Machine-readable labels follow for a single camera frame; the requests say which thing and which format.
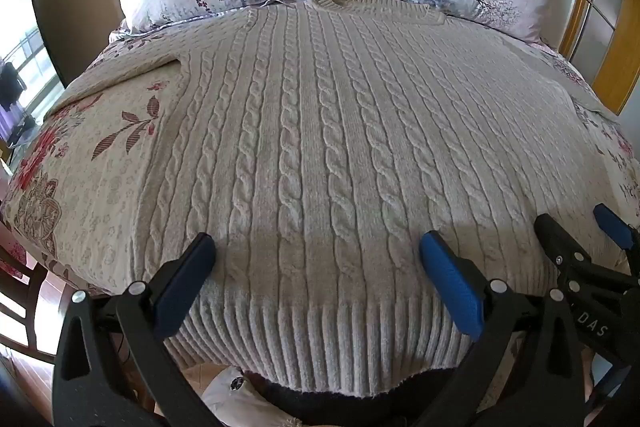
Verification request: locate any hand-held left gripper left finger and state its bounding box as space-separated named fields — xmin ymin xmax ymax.
xmin=51 ymin=232 xmax=236 ymax=427

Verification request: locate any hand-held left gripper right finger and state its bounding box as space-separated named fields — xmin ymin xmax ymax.
xmin=415 ymin=230 xmax=588 ymax=427

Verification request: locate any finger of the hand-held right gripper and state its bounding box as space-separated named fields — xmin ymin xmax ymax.
xmin=534 ymin=213 xmax=603 ymax=289
xmin=593 ymin=203 xmax=640 ymax=260

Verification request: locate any cream cable-knit sweater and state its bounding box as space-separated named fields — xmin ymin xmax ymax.
xmin=50 ymin=0 xmax=621 ymax=400

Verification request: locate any floral bed sheet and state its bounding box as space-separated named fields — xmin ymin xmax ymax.
xmin=0 ymin=27 xmax=640 ymax=300

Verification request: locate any white plastic bag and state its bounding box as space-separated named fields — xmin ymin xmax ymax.
xmin=200 ymin=366 xmax=301 ymax=427

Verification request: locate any dark wooden chair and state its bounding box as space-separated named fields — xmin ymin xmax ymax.
xmin=0 ymin=227 xmax=57 ymax=364

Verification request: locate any wooden headboard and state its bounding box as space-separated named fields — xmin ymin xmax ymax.
xmin=525 ymin=0 xmax=640 ymax=116

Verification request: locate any dark cloth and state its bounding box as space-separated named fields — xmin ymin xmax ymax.
xmin=257 ymin=367 xmax=463 ymax=427

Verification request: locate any window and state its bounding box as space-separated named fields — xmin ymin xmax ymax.
xmin=0 ymin=24 xmax=66 ymax=142

